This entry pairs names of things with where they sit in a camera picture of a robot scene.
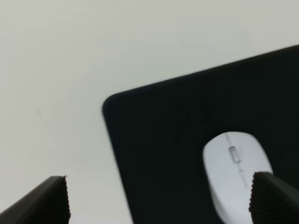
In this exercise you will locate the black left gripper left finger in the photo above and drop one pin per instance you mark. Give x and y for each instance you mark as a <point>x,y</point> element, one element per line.
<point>48,203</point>

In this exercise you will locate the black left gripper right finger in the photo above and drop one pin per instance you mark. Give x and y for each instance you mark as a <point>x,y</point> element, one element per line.
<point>273,201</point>

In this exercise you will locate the white wireless computer mouse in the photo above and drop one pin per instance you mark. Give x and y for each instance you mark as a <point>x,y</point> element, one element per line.
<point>230,161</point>

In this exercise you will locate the black rectangular mouse pad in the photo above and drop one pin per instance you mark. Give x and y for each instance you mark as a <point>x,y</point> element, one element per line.
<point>158,132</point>

